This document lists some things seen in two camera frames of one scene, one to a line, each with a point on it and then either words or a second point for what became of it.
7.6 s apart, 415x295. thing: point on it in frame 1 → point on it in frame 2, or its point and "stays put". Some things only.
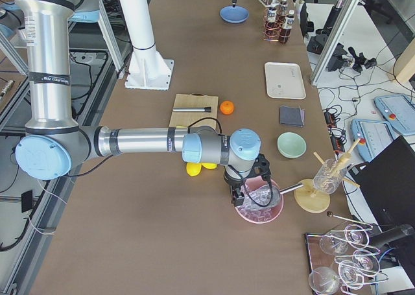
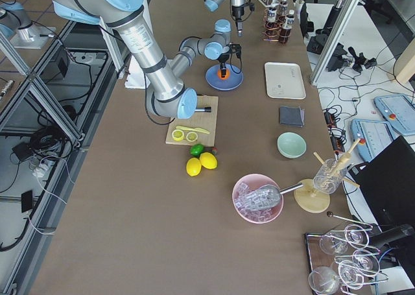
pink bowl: x=262 y=200 stays put
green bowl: x=291 y=145 stays put
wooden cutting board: x=186 y=119 stays put
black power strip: x=337 y=136 stays put
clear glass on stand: x=330 y=177 stays put
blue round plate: x=234 y=15 → x=235 y=78
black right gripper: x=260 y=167 → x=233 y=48
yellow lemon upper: x=193 y=168 stays put
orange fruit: x=227 y=107 → x=227 y=75
